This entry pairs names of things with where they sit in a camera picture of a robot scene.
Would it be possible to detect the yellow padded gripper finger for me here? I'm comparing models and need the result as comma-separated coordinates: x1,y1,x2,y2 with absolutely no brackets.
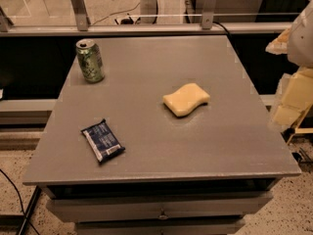
265,28,291,55
271,67,313,126

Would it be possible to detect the yellow sponge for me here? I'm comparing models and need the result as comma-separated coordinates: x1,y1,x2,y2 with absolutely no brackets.
162,83,210,118

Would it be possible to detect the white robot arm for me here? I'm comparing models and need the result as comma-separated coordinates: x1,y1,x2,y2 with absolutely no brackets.
265,1,313,129

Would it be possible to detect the blue rxbar blueberry wrapper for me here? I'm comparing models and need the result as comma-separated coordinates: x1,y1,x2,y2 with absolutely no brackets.
81,119,125,164

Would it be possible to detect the grey drawer cabinet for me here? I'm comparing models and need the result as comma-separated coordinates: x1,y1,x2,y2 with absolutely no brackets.
23,35,299,235

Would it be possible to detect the green soda can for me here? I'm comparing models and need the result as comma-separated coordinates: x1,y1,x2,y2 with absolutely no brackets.
76,39,105,83

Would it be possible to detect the grey metal rail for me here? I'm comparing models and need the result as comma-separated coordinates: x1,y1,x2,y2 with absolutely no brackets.
0,23,291,37

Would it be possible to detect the right grey metal bracket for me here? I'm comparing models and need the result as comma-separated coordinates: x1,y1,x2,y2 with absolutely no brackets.
201,0,216,29

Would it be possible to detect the grey metal bracket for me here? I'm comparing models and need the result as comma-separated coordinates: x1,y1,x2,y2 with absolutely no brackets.
70,0,91,31
201,0,216,29

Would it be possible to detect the left grey metal bracket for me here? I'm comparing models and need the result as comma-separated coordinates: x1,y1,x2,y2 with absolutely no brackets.
70,0,91,31

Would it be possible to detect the black floor cable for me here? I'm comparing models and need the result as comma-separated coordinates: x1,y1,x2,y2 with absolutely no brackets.
0,168,42,235

